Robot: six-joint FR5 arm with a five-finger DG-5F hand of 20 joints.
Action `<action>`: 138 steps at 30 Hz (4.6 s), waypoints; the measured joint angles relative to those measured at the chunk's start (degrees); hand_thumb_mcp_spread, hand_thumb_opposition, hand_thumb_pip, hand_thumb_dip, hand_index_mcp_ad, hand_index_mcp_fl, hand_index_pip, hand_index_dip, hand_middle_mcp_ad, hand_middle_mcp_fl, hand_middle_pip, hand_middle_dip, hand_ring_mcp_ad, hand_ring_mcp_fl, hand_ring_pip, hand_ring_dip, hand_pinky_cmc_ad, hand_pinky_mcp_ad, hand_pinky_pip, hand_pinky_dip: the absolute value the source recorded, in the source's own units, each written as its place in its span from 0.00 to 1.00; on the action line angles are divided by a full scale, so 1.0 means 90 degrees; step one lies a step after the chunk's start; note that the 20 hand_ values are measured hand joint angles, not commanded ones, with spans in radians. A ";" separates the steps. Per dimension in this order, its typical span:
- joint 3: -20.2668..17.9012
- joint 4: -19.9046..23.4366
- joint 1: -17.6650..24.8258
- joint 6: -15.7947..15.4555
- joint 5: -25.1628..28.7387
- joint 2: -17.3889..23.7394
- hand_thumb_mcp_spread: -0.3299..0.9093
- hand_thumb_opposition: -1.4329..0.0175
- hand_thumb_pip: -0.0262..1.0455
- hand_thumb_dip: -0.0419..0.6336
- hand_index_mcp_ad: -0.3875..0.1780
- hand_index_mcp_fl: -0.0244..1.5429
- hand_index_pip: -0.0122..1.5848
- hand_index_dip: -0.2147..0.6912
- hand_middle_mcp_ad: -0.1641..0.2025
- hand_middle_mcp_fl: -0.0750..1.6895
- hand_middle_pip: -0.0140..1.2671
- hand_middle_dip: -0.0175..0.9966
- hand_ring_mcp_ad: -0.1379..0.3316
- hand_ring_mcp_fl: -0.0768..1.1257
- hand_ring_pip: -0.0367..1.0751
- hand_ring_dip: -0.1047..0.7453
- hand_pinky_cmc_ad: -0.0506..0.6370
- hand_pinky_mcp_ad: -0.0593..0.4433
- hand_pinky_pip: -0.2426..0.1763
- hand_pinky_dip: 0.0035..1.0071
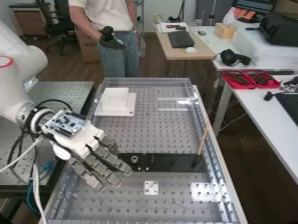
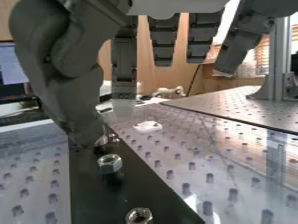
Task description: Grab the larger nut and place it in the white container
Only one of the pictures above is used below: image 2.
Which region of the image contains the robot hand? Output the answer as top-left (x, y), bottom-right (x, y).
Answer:
top-left (7, 0), bottom-right (298, 149)

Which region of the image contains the large steel hex nut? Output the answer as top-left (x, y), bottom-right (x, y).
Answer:
top-left (95, 153), bottom-right (125, 176)

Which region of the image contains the small steel hex nut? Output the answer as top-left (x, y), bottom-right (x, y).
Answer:
top-left (123, 207), bottom-right (154, 224)

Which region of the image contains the computer screen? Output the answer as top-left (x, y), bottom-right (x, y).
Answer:
top-left (0, 41), bottom-right (31, 98)

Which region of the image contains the small white jointed device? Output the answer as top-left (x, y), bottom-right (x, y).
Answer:
top-left (151, 85), bottom-right (187, 99)

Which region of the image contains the black plate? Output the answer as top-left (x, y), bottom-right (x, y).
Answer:
top-left (66, 124), bottom-right (206, 224)

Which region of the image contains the clear box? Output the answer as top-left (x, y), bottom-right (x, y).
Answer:
top-left (0, 99), bottom-right (298, 224)

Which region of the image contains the aluminium frame post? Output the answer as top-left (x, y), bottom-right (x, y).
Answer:
top-left (247, 16), bottom-right (298, 102)

